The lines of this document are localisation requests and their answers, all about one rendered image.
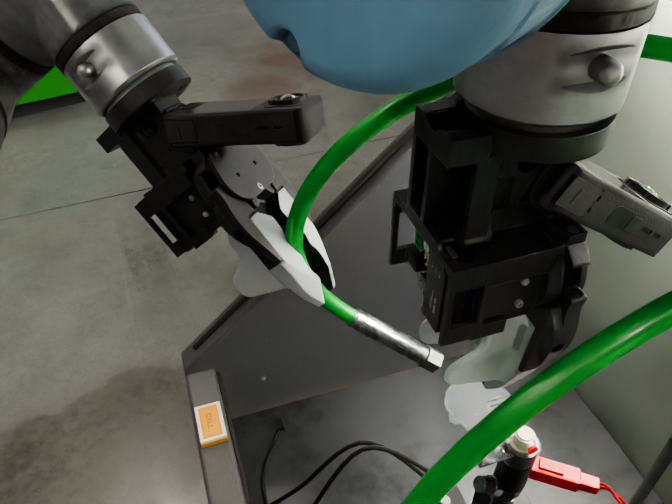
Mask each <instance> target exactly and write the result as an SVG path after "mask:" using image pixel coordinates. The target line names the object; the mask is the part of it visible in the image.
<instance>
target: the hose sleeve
mask: <svg viewBox="0 0 672 504"><path fill-rule="evenodd" d="M356 310H357V315H356V317H355V319H354V321H353V322H352V323H350V324H348V326H349V327H351V328H352V329H354V330H356V331H357V332H359V333H362V334H364V335H365V336H366V337H369V338H371V339H373V340H375V341H377V342H379V343H380V344H382V345H384V346H386V347H388V348H390V349H392V350H394V351H395V352H397V353H398V354H400V355H402V356H405V357H406V358H407V359H410V360H412V361H414V362H416V363H418V364H420V363H422V362H424V361H425V360H426V359H427V357H428V354H429V349H428V347H427V346H426V345H424V344H423V343H421V342H419V341H418V340H416V339H413V338H412V337H411V336H409V335H406V334H404V333H403V332H401V331H399V330H397V329H395V328H394V327H392V326H390V325H388V324H386V323H384V322H383V321H381V320H379V319H378V318H377V317H374V316H372V315H371V314H369V313H366V312H365V311H363V310H361V309H359V308H356Z"/></svg>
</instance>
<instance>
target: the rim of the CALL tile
mask: <svg viewBox="0 0 672 504"><path fill-rule="evenodd" d="M215 404H216V405H217V408H218V413H219V417H220V422H221V426H222V431H223V434H220V435H216V436H213V437H209V438H206V439H203V434H202V428H201V423H200V418H199V413H198V409H200V408H204V407H208V406H211V405H215ZM194 411H195V416H196V421H197V426H198V432H199V437H200V442H201V445H203V444H206V443H210V442H213V441H217V440H220V439H224V438H227V433H226V428H225V424H224V420H223V415H222V411H221V407H220V402H219V401H217V402H213V403H210V404H206V405H202V406H198V407H195V408H194Z"/></svg>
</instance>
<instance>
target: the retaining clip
mask: <svg viewBox="0 0 672 504"><path fill-rule="evenodd" d="M502 447H505V442H503V443H502V444H500V445H499V446H498V447H497V448H496V449H495V450H493V451H492V452H491V453H490V454H489V455H487V456H486V457H485V458H484V461H483V466H482V468H483V467H486V466H489V465H492V464H494V463H497V462H500V461H503V460H506V459H509V458H511V457H514V455H512V454H511V453H510V452H509V453H507V454H506V453H505V452H504V450H503V449H502Z"/></svg>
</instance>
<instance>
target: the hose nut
mask: <svg viewBox="0 0 672 504"><path fill-rule="evenodd" d="M426 346H427V347H428V349H429V354H428V357H427V359H426V360H425V361H424V362H422V363H420V364H418V363H417V364H418V365H419V366H420V367H422V368H424V369H425V370H427V371H429V372H431V373H434V372H435V371H436V370H438V369H439V368H440V367H441V364H442V361H443V358H444V356H443V354H442V353H441V352H440V351H438V350H436V349H435V348H433V347H431V346H429V345H427V344H426Z"/></svg>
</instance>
